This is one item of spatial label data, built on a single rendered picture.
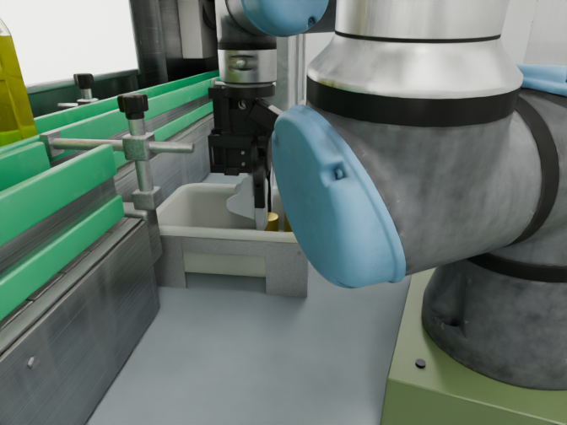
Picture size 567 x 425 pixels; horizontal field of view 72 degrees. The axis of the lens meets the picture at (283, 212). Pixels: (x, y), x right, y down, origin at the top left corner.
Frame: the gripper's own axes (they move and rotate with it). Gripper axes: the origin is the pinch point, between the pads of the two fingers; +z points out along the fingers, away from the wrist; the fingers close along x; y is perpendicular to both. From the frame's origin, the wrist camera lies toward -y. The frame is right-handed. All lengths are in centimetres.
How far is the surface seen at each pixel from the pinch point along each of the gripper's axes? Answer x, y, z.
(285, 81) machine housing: -70, 5, -14
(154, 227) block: 14.3, 11.0, -5.3
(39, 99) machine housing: -12.4, 42.4, -15.5
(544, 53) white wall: -390, -220, -12
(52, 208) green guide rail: 27.1, 12.9, -13.2
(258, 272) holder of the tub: 10.7, -0.6, 2.4
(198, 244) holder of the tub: 10.9, 7.1, -1.3
